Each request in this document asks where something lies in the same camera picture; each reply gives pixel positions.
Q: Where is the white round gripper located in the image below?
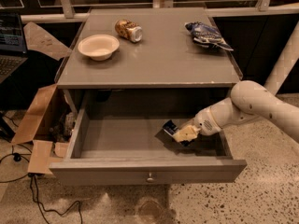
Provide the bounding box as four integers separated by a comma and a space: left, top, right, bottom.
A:
173, 107, 221, 143

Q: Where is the brown cardboard box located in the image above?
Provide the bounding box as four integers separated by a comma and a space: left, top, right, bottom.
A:
11, 84, 74, 175

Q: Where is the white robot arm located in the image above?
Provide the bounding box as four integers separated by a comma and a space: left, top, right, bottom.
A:
172, 22, 299, 143

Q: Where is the blue white chip bag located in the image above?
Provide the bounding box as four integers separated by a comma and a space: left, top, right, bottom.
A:
184, 21, 233, 51

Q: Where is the brown cardboard flap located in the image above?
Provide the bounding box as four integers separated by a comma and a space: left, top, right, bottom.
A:
23, 21, 72, 61

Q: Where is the open black laptop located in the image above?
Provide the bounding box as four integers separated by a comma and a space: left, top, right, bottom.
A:
0, 12, 28, 83

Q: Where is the white metal railing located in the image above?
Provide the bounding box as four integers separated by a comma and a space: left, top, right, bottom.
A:
19, 0, 299, 24

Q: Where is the dark blue rxbar wrapper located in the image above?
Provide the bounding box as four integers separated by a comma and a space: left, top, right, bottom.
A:
163, 120, 193, 147

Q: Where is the round metal drawer knob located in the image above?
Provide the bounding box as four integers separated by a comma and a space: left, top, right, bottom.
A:
146, 173, 155, 183

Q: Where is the black floor cable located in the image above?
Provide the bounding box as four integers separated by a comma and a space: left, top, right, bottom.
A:
0, 113, 84, 224

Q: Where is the white paper bowl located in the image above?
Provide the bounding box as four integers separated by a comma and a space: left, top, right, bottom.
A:
78, 35, 120, 61

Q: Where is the gold crushed drink can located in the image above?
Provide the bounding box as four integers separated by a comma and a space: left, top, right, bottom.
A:
115, 20, 143, 43

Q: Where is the grey open top drawer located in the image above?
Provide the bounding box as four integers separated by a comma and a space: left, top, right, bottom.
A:
50, 89, 247, 185

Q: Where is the grey cabinet table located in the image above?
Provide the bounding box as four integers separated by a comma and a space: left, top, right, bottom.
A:
57, 7, 242, 111

